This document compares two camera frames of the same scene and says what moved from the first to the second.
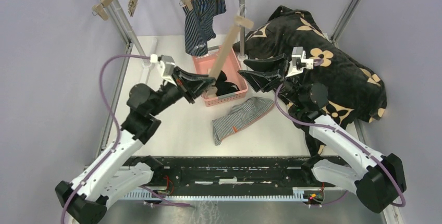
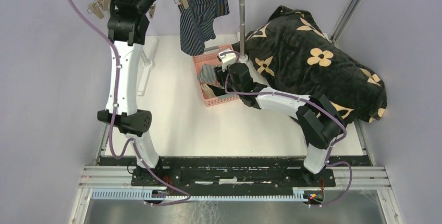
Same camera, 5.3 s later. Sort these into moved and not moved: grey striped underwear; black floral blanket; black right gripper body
Moved: grey striped underwear; black right gripper body
Not moved: black floral blanket
